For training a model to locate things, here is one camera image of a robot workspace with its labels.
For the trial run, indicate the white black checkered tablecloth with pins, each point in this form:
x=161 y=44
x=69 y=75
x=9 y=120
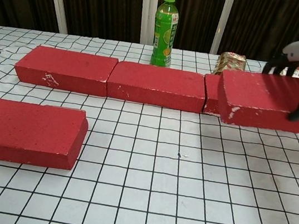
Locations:
x=152 y=202

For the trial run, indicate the green tea bottle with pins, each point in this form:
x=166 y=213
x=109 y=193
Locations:
x=164 y=35

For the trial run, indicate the gold foil snack packet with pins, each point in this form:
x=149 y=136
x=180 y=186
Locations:
x=231 y=62

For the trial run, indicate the red foam brick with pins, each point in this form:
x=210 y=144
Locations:
x=211 y=93
x=66 y=65
x=156 y=82
x=261 y=97
x=23 y=127

